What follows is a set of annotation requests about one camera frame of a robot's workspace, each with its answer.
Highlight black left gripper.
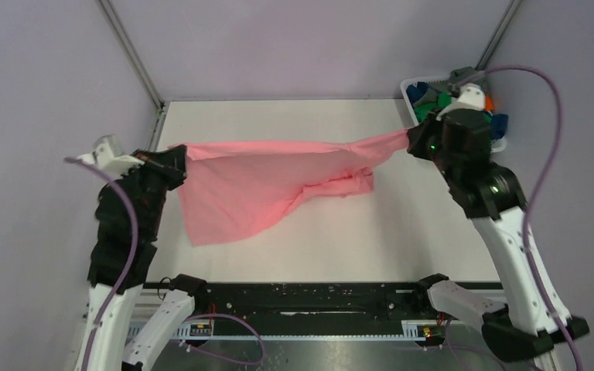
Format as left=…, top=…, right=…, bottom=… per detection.
left=124, top=143, right=189, bottom=235

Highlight pink t-shirt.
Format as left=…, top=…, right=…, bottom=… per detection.
left=178, top=129, right=409, bottom=247

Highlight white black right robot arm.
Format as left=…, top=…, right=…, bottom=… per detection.
left=407, top=109, right=589, bottom=362

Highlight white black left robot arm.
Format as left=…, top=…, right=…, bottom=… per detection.
left=65, top=145, right=209, bottom=370

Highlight green t-shirt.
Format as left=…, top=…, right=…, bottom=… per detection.
left=412, top=91, right=454, bottom=124

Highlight grey t-shirt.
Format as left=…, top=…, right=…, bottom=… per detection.
left=425, top=66, right=490, bottom=98

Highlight orange garment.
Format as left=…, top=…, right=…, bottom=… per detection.
left=484, top=94, right=495, bottom=112

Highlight white laundry basket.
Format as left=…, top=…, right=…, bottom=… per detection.
left=399, top=74, right=507, bottom=153

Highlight blue garment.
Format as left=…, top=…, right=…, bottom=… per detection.
left=490, top=114, right=509, bottom=141

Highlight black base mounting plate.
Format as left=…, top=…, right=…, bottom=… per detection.
left=143, top=281, right=464, bottom=337

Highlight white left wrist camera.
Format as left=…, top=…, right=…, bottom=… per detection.
left=77, top=134, right=144, bottom=175

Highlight aluminium frame rails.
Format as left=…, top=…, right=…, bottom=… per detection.
left=79, top=0, right=170, bottom=328

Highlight white slotted cable duct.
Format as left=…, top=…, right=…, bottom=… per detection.
left=169, top=320, right=432, bottom=342

